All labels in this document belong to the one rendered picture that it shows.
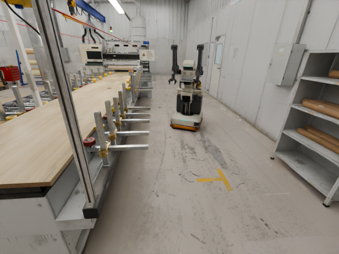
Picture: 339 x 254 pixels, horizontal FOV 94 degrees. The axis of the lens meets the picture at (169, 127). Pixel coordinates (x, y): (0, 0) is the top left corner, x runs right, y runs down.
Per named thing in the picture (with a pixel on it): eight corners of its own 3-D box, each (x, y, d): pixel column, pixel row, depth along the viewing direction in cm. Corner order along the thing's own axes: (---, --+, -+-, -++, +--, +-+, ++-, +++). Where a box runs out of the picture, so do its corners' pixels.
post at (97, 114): (110, 169, 122) (100, 110, 103) (109, 172, 119) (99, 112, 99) (106, 170, 122) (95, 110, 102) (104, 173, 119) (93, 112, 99)
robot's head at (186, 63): (184, 65, 303) (183, 59, 290) (195, 65, 298) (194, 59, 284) (182, 71, 298) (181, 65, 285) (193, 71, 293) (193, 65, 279)
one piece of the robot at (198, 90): (178, 113, 388) (180, 77, 354) (201, 116, 374) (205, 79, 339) (174, 117, 359) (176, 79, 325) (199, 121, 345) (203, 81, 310)
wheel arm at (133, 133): (149, 134, 145) (149, 130, 143) (149, 136, 142) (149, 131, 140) (100, 135, 141) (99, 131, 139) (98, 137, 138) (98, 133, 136)
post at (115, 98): (122, 140, 169) (117, 96, 149) (121, 142, 166) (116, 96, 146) (119, 140, 168) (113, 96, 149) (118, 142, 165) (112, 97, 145)
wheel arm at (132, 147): (148, 148, 122) (148, 143, 120) (148, 150, 119) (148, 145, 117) (89, 150, 118) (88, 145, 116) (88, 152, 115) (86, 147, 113)
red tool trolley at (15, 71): (23, 82, 834) (18, 65, 800) (14, 84, 766) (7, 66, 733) (13, 82, 824) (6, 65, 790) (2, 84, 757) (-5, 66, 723)
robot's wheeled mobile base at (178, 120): (177, 117, 402) (177, 107, 391) (202, 120, 385) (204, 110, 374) (169, 127, 343) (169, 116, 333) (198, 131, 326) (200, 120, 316)
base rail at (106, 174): (144, 80, 552) (144, 77, 548) (99, 218, 90) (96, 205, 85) (142, 80, 551) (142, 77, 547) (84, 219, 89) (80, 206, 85)
